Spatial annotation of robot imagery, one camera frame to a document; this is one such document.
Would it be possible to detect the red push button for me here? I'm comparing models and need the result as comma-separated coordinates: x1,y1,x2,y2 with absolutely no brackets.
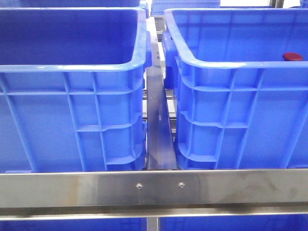
282,52,303,62

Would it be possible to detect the steel centre divider bar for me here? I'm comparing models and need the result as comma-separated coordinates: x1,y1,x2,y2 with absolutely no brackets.
146,31,177,170

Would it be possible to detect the right blue plastic crate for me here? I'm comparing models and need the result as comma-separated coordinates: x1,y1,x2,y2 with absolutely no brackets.
163,8,308,169

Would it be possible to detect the blue plastic crate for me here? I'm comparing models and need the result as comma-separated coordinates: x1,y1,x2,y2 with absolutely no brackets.
0,8,152,173
163,8,308,169

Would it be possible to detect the left blue plastic crate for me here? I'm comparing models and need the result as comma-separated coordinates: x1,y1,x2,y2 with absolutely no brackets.
0,8,152,173

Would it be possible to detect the far right blue crate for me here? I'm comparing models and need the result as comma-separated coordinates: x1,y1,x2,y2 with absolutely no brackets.
151,0,220,16

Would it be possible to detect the lower left blue crate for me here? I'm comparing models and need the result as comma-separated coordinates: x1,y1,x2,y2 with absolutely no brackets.
0,218,147,231

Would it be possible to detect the lower right blue crate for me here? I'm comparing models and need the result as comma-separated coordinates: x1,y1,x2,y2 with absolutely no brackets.
160,215,308,231

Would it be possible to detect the far left blue crate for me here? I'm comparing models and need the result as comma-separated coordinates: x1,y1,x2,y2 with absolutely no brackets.
0,0,149,18

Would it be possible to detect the left rail screw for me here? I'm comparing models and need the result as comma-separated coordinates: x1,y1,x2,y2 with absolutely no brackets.
136,183,143,189

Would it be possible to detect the rail screw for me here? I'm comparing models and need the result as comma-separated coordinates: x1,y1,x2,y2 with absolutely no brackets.
136,183,143,189
178,182,185,188

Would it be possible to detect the right rail screw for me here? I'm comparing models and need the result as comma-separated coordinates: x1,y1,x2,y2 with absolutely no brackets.
178,182,185,188

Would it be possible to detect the stainless steel front rail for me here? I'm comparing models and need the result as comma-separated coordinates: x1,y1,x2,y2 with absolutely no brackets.
0,169,308,220

